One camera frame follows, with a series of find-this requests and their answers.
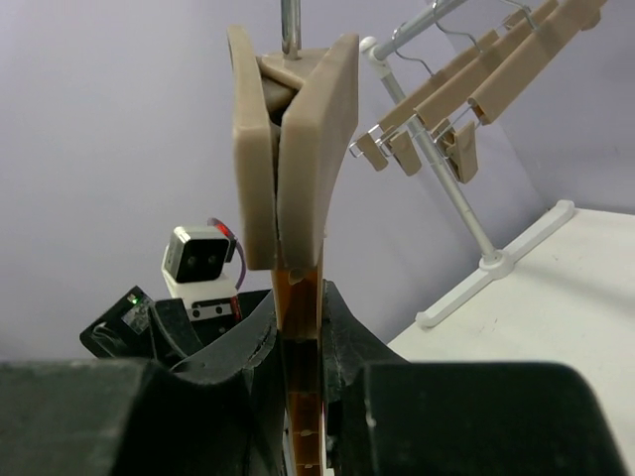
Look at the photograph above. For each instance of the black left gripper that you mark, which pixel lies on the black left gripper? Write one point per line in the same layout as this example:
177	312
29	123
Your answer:
165	330

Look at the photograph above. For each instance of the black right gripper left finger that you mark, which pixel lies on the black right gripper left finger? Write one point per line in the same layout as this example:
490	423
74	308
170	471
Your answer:
220	412

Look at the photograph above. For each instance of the white metal clothes rack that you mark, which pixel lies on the white metal clothes rack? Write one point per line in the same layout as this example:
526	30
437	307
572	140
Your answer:
495	264

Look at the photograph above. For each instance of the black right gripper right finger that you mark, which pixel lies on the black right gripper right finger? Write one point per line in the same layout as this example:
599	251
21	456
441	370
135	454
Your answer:
385	415

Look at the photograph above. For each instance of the empty beige clip hanger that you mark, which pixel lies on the empty beige clip hanger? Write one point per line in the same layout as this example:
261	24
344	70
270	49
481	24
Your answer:
431	103

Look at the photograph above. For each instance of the beige clip hanger cream underwear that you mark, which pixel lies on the beige clip hanger cream underwear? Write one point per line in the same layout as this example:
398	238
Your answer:
294	114

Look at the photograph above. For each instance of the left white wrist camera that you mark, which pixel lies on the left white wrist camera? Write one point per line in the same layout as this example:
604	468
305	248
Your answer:
192	268

